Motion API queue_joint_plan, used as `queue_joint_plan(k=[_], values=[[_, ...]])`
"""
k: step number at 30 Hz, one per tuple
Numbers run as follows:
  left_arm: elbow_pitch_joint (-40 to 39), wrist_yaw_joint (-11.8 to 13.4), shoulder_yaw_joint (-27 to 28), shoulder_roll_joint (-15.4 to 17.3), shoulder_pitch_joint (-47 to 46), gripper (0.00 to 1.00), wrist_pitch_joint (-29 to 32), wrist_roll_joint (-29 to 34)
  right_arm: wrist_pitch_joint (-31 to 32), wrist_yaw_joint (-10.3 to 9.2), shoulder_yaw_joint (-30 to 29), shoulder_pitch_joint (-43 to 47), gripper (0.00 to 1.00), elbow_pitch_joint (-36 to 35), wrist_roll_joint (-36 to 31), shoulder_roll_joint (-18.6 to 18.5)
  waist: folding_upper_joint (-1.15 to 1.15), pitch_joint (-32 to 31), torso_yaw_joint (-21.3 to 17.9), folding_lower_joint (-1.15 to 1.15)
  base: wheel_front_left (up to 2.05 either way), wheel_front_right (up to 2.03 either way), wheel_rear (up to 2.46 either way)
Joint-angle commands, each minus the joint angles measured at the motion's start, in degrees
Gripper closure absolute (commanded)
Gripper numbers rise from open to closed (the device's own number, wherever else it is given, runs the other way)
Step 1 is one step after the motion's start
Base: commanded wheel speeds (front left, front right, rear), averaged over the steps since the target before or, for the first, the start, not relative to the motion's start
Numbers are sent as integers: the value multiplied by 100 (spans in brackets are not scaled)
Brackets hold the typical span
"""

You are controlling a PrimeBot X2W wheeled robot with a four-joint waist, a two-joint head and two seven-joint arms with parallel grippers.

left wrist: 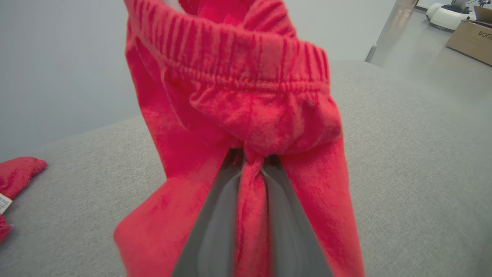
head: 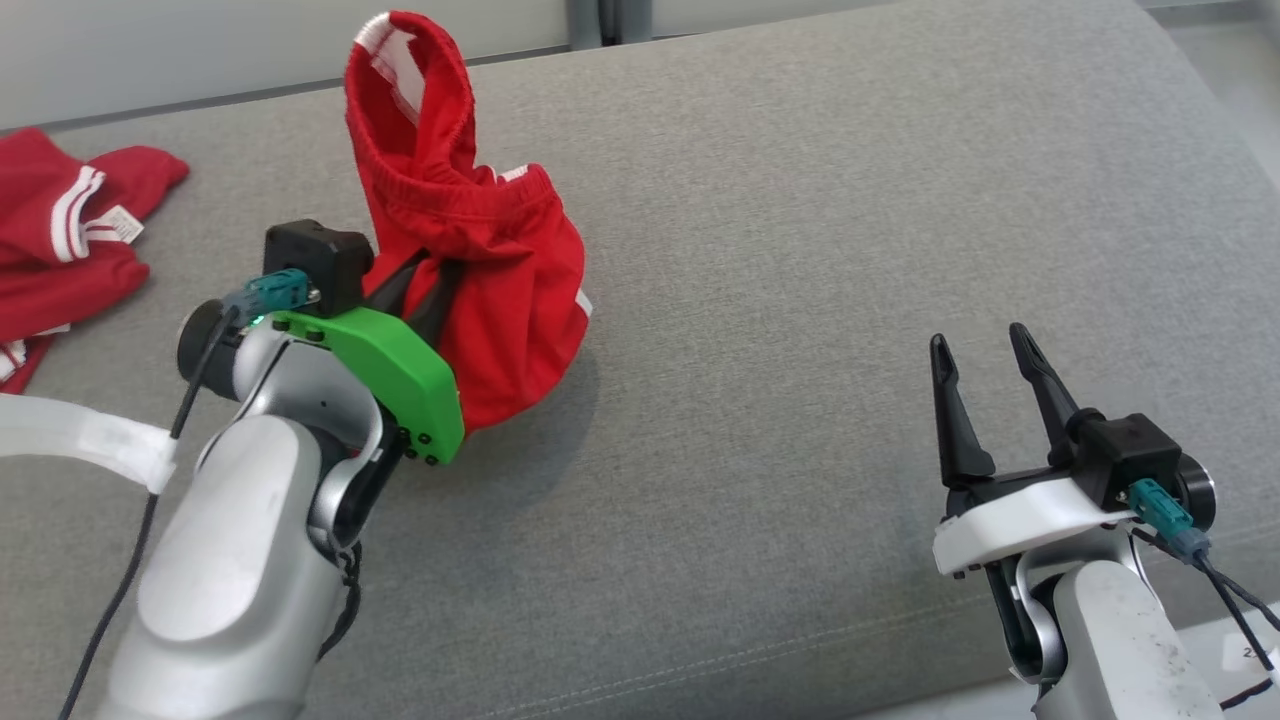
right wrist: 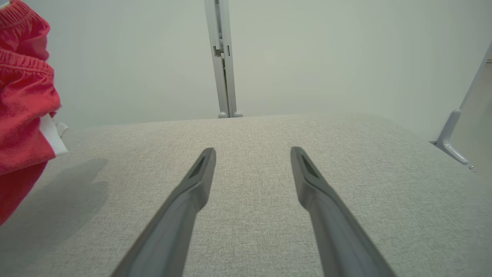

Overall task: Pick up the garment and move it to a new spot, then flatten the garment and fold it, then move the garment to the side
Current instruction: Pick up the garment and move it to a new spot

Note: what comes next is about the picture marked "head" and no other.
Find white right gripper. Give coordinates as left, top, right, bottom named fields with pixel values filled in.
left=929, top=322, right=1142, bottom=580

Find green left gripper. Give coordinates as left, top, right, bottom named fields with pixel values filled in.
left=270, top=250, right=467, bottom=467

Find red shorts with white stripe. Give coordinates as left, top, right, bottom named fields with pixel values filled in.
left=345, top=10, right=594, bottom=437

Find red and white basketball jersey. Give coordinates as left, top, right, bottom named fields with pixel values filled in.
left=0, top=127, right=191, bottom=394

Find grey fabric sofa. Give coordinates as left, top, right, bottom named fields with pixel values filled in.
left=0, top=0, right=1280, bottom=720

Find left black cable teal plug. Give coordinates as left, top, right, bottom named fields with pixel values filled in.
left=58, top=267, right=320, bottom=720

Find black cable teal plug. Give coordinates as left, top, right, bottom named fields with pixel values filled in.
left=58, top=267, right=320, bottom=720
left=1130, top=478, right=1280, bottom=713

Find right black cable teal plug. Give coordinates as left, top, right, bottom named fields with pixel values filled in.
left=1130, top=478, right=1280, bottom=713

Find black braided cable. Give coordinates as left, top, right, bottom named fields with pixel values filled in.
left=318, top=535, right=364, bottom=661

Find dark grey post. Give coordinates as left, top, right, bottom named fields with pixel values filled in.
left=567, top=0, right=657, bottom=48

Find white cable wrap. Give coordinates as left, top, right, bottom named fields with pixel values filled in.
left=0, top=393, right=180, bottom=494

